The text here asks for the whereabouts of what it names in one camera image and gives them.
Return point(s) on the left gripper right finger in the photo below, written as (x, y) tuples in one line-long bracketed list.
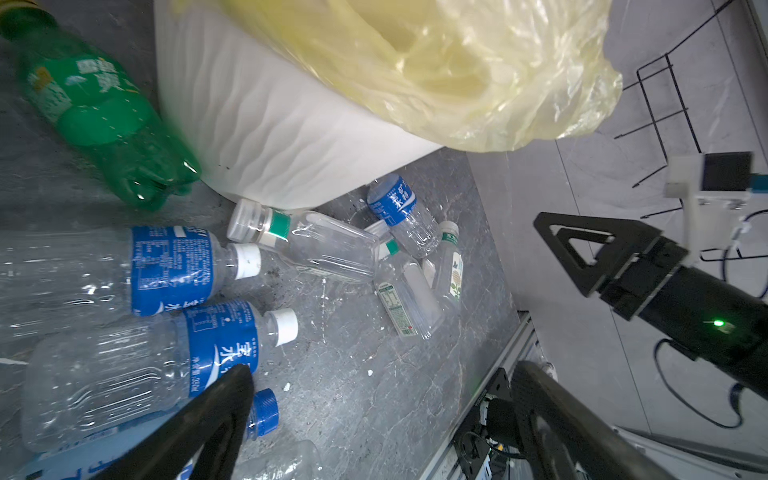
[(559, 433)]

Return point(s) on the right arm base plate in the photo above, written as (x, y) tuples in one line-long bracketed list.
[(477, 457)]

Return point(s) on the green bottle near bin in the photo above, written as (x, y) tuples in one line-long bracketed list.
[(94, 105)]

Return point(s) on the clear tall bottle white cap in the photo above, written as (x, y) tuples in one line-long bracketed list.
[(401, 286)]

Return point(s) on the black wire hook rack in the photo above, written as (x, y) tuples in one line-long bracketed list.
[(695, 81)]

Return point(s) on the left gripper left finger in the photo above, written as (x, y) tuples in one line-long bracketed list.
[(208, 429)]

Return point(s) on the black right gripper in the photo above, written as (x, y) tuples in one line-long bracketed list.
[(703, 316)]

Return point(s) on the clear bottle green label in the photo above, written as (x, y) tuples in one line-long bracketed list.
[(443, 270)]

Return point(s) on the blue label bottle white cap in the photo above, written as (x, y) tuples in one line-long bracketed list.
[(53, 282)]

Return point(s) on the clear bottle blue cap bottom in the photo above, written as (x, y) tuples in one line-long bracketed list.
[(86, 458)]

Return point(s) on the white bin with yellow bag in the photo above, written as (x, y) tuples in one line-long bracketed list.
[(295, 103)]

